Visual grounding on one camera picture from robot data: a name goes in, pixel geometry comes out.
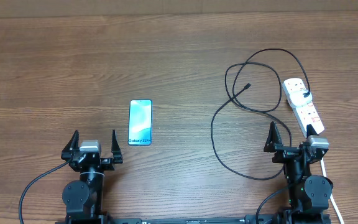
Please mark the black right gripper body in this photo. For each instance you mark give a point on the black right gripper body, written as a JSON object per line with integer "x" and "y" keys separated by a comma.
{"x": 284, "y": 152}

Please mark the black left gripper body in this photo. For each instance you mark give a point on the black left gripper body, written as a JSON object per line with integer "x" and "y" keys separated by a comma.
{"x": 105, "y": 164}

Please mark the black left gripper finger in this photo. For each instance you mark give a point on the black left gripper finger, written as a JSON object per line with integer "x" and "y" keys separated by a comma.
{"x": 115, "y": 150}
{"x": 69, "y": 150}

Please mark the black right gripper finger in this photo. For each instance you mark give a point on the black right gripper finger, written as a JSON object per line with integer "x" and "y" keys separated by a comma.
{"x": 310, "y": 131}
{"x": 274, "y": 140}

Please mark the Galaxy S24+ smartphone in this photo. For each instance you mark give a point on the Galaxy S24+ smartphone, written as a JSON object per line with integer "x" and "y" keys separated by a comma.
{"x": 140, "y": 123}

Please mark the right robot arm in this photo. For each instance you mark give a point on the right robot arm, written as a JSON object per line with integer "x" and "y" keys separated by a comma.
{"x": 308, "y": 194}

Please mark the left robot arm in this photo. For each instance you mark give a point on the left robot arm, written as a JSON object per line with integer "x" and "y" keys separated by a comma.
{"x": 83, "y": 197}

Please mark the white charger plug adapter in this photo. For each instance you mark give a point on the white charger plug adapter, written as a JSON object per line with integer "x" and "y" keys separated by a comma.
{"x": 300, "y": 98}

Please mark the white power strip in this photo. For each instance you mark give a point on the white power strip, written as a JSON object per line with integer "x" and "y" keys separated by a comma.
{"x": 306, "y": 114}

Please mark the cardboard backdrop board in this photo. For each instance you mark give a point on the cardboard backdrop board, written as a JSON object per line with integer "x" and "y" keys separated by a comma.
{"x": 64, "y": 8}

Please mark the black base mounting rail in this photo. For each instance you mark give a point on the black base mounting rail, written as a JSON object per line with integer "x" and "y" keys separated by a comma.
{"x": 248, "y": 219}

